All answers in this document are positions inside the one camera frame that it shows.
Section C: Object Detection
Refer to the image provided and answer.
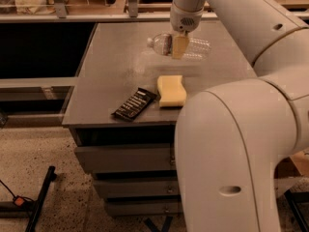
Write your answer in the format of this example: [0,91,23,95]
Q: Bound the grey drawer cabinet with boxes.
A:
[63,20,254,217]

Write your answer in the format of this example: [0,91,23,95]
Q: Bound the yellow sponge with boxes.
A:
[157,75,186,107]

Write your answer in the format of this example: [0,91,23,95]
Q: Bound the clear plastic water bottle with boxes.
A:
[147,33,211,61]

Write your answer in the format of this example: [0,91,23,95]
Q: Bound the cardboard box with label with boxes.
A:
[273,150,309,198]

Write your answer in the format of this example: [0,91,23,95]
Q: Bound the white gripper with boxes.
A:
[170,2,204,59]

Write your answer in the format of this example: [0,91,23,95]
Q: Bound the metal shelf rail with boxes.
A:
[0,0,172,21]

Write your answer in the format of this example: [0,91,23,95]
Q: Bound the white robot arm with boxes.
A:
[171,0,309,232]

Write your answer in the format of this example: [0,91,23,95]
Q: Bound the black metal stand leg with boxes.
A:
[25,166,57,232]

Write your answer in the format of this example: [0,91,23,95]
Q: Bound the orange cable clip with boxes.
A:
[13,196,25,207]

